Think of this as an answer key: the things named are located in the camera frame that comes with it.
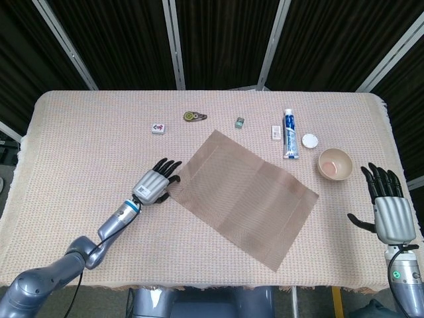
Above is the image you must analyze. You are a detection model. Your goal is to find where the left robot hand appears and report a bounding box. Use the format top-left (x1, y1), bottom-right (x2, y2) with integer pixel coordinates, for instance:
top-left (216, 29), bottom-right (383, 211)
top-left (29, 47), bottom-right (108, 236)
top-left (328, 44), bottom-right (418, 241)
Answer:
top-left (132, 158), bottom-right (183, 205)

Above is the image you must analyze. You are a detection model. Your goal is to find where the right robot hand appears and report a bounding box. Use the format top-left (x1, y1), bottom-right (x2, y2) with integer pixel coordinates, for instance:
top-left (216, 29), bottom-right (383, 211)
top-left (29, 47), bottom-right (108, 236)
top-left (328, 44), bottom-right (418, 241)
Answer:
top-left (346, 162), bottom-right (417, 246)

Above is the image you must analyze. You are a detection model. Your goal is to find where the beige bowl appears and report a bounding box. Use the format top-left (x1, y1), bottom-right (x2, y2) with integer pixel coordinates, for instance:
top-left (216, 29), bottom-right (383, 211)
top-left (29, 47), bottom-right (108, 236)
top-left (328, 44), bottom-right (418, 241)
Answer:
top-left (318, 148), bottom-right (353, 182)

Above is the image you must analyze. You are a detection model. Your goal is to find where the brown woven placemat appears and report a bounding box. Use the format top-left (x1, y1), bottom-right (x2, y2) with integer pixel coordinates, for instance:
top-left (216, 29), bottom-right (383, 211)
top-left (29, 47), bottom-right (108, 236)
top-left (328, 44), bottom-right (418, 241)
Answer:
top-left (172, 129), bottom-right (320, 274)

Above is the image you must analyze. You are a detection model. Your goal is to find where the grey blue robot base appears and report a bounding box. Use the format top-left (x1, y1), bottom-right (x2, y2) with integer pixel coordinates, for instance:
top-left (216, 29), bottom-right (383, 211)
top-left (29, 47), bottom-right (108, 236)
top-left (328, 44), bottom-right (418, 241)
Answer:
top-left (127, 285), bottom-right (276, 318)

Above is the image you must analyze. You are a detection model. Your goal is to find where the pink woven tablecloth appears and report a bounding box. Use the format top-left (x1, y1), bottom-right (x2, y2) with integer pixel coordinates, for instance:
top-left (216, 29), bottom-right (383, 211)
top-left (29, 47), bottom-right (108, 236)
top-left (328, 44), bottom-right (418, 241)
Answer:
top-left (0, 89), bottom-right (424, 294)

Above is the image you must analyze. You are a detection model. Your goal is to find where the olive correction tape dispenser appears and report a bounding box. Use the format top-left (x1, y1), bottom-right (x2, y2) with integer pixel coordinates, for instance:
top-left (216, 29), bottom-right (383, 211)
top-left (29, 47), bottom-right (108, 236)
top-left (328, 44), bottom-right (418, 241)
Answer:
top-left (183, 111), bottom-right (209, 123)

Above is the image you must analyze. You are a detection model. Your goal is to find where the round white lid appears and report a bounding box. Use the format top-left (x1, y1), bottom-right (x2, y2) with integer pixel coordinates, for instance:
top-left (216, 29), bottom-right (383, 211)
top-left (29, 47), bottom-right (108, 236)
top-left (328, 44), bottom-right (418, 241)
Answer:
top-left (301, 132), bottom-right (319, 150)

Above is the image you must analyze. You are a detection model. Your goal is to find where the blue white toothpaste tube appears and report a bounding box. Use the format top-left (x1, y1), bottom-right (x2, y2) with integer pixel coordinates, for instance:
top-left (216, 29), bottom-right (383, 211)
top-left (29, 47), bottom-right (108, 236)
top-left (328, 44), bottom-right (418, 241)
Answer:
top-left (282, 108), bottom-right (301, 160)

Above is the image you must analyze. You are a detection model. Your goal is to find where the black equipment case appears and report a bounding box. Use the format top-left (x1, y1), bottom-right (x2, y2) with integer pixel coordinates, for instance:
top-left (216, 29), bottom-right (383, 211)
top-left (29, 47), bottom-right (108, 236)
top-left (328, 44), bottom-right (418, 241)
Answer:
top-left (0, 138), bottom-right (17, 166)

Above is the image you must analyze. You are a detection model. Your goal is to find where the white aluminium partition post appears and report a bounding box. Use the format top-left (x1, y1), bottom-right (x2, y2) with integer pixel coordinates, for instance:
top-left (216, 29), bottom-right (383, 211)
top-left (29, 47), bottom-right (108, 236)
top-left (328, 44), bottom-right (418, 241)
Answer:
top-left (161, 0), bottom-right (186, 90)
top-left (354, 18), bottom-right (424, 93)
top-left (256, 0), bottom-right (293, 90)
top-left (32, 0), bottom-right (99, 91)
top-left (406, 176), bottom-right (424, 191)
top-left (0, 119), bottom-right (23, 140)

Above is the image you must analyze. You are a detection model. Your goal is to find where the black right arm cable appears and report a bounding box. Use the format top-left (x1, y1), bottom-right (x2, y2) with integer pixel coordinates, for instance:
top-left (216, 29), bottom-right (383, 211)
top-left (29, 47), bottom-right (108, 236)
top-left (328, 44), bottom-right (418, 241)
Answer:
top-left (387, 244), bottom-right (420, 318)

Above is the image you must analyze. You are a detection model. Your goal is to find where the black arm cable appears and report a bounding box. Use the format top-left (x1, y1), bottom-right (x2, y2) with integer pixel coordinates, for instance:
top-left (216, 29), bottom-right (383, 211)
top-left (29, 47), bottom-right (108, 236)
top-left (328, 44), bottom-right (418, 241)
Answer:
top-left (387, 244), bottom-right (420, 318)
top-left (66, 198), bottom-right (142, 318)

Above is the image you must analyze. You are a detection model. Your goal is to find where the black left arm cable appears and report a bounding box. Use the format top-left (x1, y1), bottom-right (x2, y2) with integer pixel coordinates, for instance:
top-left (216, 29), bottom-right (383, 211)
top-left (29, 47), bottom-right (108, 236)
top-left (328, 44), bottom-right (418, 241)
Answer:
top-left (66, 198), bottom-right (142, 318)

